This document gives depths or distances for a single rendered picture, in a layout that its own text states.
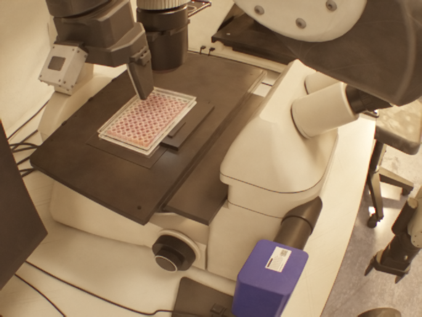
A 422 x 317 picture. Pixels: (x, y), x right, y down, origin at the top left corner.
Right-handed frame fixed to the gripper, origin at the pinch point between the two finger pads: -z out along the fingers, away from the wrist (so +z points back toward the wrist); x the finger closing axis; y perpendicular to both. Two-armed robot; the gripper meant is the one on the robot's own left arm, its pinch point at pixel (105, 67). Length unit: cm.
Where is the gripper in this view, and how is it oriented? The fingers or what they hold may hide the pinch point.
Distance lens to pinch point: 46.7
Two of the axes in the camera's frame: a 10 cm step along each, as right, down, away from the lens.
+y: -4.5, 7.2, -5.2
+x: -8.9, -2.9, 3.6
